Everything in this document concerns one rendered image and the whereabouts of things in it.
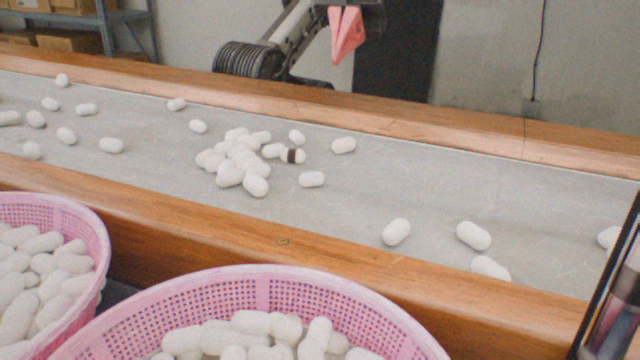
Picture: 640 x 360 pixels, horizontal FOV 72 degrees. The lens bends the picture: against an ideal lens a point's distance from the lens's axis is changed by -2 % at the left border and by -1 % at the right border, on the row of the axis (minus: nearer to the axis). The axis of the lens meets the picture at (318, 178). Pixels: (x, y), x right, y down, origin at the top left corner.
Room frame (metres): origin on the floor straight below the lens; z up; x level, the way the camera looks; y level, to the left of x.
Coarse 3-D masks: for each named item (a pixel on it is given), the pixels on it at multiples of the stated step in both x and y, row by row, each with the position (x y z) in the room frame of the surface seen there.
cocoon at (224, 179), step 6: (234, 168) 0.47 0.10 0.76; (222, 174) 0.46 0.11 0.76; (228, 174) 0.46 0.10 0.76; (234, 174) 0.46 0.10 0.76; (240, 174) 0.46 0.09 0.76; (216, 180) 0.45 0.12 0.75; (222, 180) 0.45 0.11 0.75; (228, 180) 0.45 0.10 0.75; (234, 180) 0.46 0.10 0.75; (240, 180) 0.46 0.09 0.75; (222, 186) 0.45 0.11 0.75; (228, 186) 0.45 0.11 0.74
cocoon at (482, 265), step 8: (480, 256) 0.32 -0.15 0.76; (472, 264) 0.31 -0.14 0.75; (480, 264) 0.31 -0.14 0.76; (488, 264) 0.31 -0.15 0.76; (496, 264) 0.31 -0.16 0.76; (472, 272) 0.31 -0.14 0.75; (480, 272) 0.30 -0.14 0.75; (488, 272) 0.30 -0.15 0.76; (496, 272) 0.30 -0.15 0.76; (504, 272) 0.30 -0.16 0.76
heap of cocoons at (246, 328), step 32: (256, 320) 0.25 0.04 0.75; (288, 320) 0.25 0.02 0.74; (320, 320) 0.25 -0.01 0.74; (160, 352) 0.23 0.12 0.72; (192, 352) 0.23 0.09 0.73; (224, 352) 0.22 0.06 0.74; (256, 352) 0.22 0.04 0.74; (288, 352) 0.23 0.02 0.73; (320, 352) 0.22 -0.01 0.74; (352, 352) 0.22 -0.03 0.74
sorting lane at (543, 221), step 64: (0, 128) 0.61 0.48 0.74; (128, 128) 0.63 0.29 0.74; (256, 128) 0.64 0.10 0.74; (320, 128) 0.65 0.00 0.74; (192, 192) 0.44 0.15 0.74; (320, 192) 0.45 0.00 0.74; (384, 192) 0.46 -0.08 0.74; (448, 192) 0.46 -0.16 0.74; (512, 192) 0.47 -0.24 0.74; (576, 192) 0.48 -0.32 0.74; (448, 256) 0.34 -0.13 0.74; (512, 256) 0.34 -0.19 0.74; (576, 256) 0.35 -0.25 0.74
